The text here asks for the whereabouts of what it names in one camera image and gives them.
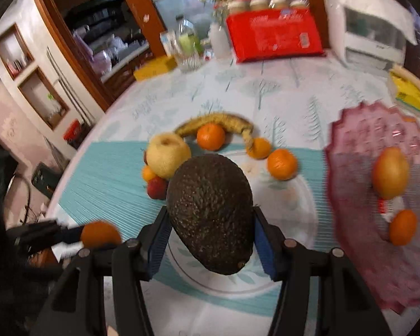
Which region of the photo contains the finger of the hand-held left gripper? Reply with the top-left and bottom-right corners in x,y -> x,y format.
7,219 -> 85,253

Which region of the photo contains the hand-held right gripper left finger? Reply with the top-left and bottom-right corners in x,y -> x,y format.
30,206 -> 174,336

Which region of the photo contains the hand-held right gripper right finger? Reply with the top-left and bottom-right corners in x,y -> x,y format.
253,206 -> 393,336

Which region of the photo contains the dark green avocado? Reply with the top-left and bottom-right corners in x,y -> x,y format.
166,153 -> 255,276

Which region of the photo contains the pink glass fruit bowl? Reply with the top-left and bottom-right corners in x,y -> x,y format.
324,101 -> 420,314

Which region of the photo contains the pale yellow apple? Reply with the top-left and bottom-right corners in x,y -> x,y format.
145,133 -> 192,180

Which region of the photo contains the large orange mandarin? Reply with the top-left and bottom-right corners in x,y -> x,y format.
196,122 -> 226,152

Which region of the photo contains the white round plate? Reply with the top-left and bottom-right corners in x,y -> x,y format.
164,150 -> 319,295

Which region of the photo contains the small red apple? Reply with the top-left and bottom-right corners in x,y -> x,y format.
147,177 -> 169,200

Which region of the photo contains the small orange mandarin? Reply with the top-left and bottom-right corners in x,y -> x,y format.
142,165 -> 158,183

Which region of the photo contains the teal striped placemat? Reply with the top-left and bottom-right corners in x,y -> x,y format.
45,140 -> 340,317

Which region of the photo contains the red white small packet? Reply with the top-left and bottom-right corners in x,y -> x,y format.
378,197 -> 405,223

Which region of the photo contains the spotted yellow banana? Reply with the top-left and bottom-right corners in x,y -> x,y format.
175,111 -> 254,148

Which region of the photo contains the yellow apple with red blush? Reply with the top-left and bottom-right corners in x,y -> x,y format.
372,147 -> 410,199

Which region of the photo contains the flat yellow box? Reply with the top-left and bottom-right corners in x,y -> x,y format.
133,57 -> 177,81

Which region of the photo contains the clear glass cup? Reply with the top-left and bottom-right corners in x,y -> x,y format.
175,47 -> 202,73

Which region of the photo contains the yellow sponge pack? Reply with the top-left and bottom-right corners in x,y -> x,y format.
387,65 -> 420,121

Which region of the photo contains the white plastic bottle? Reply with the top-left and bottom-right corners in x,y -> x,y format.
209,23 -> 232,60

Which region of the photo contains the red cardboard box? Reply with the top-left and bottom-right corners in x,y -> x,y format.
226,9 -> 326,64

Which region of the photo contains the clear plastic bottle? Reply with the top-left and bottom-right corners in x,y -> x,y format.
175,15 -> 200,57

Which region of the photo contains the white countertop appliance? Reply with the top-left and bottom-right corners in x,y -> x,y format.
327,0 -> 407,71

